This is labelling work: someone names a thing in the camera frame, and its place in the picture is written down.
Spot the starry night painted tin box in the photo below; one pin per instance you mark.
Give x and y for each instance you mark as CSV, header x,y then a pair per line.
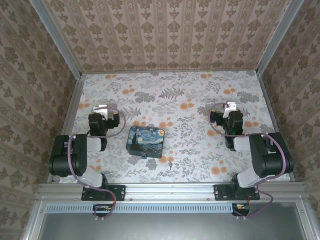
x,y
147,140

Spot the aluminium frame post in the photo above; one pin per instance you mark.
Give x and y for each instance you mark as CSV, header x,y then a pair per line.
x,y
58,40
277,37

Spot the grey metal sheet panel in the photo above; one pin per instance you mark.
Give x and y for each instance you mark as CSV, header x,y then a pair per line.
x,y
162,227

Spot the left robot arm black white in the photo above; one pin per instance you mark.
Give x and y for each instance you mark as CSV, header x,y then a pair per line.
x,y
80,150

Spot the black connector box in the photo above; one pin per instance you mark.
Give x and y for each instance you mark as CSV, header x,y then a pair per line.
x,y
243,211
98,208

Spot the small metal key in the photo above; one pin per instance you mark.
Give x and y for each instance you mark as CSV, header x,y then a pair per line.
x,y
170,165

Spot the aluminium side rail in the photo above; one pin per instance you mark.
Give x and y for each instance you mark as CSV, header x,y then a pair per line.
x,y
71,112
268,105

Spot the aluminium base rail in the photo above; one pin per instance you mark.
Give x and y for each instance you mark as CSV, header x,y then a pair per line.
x,y
170,190

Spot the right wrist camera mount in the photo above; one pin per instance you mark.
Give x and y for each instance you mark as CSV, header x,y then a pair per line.
x,y
231,105

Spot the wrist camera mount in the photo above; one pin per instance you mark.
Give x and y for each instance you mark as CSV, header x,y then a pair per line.
x,y
231,105
100,109

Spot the aluminium rear rail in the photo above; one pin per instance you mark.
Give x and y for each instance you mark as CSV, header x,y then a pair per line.
x,y
170,71

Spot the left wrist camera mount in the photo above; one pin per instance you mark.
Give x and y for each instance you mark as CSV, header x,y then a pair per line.
x,y
100,109

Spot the floral patterned table cover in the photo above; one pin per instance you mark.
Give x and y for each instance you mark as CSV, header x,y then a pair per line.
x,y
190,170

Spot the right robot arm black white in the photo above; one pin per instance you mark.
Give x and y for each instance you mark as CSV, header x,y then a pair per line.
x,y
270,160

